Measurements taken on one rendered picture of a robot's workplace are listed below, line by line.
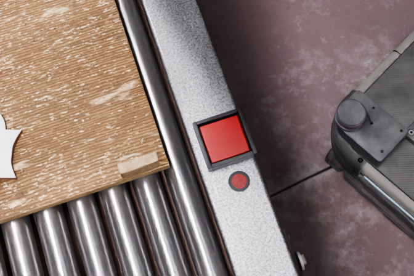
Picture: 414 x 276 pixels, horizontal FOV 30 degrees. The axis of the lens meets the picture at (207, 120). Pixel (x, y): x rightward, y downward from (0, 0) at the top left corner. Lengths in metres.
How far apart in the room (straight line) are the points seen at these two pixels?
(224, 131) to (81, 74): 0.24
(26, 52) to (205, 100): 0.29
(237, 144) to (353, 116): 0.72
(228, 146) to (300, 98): 1.05
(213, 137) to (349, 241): 0.98
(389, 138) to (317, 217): 0.34
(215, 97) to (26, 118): 0.28
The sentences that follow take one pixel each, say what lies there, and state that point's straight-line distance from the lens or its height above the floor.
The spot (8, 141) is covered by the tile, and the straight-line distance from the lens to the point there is 1.16.
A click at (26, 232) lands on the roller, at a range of 1.15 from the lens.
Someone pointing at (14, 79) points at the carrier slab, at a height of 0.94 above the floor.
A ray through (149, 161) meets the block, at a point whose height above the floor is 0.96.
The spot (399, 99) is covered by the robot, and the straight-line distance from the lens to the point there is 1.94.
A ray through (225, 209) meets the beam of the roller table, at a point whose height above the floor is 0.92.
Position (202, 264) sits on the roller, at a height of 0.92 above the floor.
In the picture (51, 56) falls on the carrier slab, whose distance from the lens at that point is 1.21.
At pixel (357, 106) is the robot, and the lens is 1.83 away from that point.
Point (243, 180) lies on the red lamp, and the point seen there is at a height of 0.92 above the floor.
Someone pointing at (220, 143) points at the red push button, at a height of 0.93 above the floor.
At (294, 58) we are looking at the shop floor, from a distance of 2.22.
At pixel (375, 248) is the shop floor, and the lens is 2.07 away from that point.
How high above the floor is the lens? 2.00
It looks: 69 degrees down
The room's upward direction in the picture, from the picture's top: 6 degrees counter-clockwise
